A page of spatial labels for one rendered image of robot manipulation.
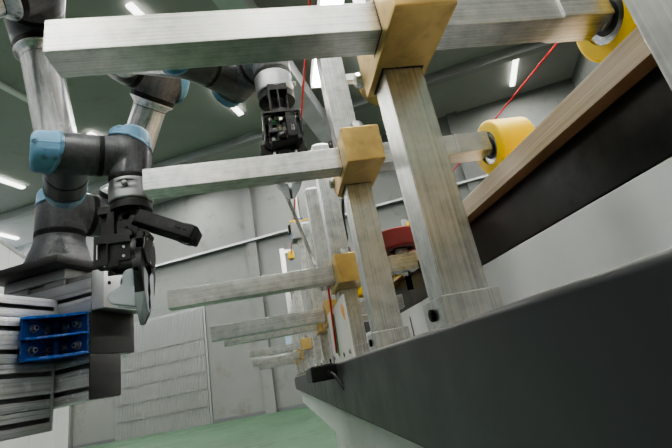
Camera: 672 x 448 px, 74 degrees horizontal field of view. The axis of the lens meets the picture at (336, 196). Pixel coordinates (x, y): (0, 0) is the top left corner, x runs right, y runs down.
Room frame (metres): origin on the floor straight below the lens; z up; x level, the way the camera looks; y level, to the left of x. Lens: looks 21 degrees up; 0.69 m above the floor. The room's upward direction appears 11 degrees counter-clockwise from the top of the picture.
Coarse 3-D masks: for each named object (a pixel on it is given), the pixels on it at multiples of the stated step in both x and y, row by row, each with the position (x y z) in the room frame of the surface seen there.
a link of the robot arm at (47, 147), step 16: (32, 144) 0.62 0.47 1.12; (48, 144) 0.63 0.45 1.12; (64, 144) 0.64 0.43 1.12; (80, 144) 0.66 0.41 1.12; (96, 144) 0.67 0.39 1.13; (32, 160) 0.64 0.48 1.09; (48, 160) 0.64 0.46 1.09; (64, 160) 0.65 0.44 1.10; (80, 160) 0.67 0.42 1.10; (96, 160) 0.68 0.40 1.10; (48, 176) 0.70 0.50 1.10; (64, 176) 0.69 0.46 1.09; (80, 176) 0.71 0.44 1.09
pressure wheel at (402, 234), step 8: (384, 232) 0.79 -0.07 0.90; (392, 232) 0.78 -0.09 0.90; (400, 232) 0.78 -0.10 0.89; (408, 232) 0.79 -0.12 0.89; (384, 240) 0.79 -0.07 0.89; (392, 240) 0.79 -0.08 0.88; (400, 240) 0.78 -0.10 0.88; (408, 240) 0.78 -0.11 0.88; (392, 248) 0.80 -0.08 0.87; (400, 248) 0.81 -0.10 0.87; (408, 248) 0.83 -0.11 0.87; (408, 280) 0.82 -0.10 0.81; (408, 288) 0.82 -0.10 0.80
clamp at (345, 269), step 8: (336, 256) 0.75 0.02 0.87; (344, 256) 0.75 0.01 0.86; (352, 256) 0.75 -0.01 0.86; (336, 264) 0.75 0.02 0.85; (344, 264) 0.75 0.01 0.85; (352, 264) 0.75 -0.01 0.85; (336, 272) 0.75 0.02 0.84; (344, 272) 0.75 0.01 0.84; (352, 272) 0.75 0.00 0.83; (336, 280) 0.77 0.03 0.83; (344, 280) 0.75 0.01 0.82; (352, 280) 0.75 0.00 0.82; (336, 288) 0.80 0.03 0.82; (344, 288) 0.81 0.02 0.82
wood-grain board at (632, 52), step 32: (608, 64) 0.35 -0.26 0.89; (640, 64) 0.32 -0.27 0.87; (576, 96) 0.39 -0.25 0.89; (608, 96) 0.37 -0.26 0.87; (544, 128) 0.45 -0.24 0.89; (576, 128) 0.43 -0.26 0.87; (512, 160) 0.53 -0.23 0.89; (544, 160) 0.50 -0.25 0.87; (480, 192) 0.63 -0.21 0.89; (416, 256) 0.96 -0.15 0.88
